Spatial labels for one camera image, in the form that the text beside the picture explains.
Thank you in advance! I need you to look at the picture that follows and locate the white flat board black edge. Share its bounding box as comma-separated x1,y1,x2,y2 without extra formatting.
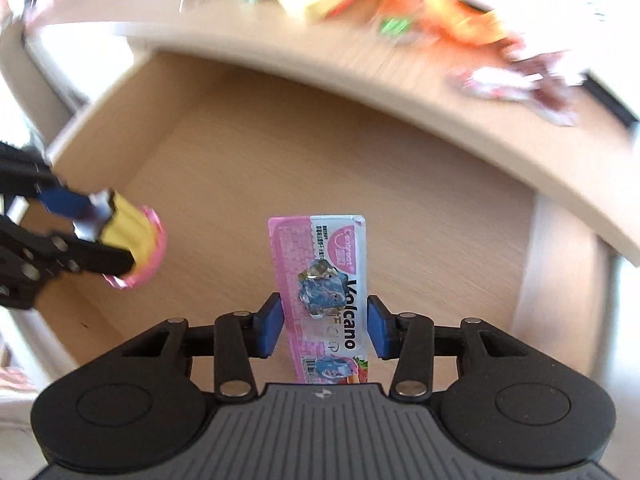
461,0,639,127

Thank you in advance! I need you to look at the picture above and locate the pink Volcano snack pack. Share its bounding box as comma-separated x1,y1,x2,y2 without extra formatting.
268,214,369,385

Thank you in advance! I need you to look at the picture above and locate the pink white wrapper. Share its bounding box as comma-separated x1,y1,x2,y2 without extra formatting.
500,37,587,87

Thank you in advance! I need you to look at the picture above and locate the clear snack packet green label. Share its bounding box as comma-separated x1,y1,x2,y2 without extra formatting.
372,0,440,48

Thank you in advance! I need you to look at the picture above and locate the red white candy wrapper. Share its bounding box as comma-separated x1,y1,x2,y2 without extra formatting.
448,66,577,127

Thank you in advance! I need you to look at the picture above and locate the chocolate flower cupcake toy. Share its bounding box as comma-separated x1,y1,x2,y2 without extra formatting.
73,188,167,289

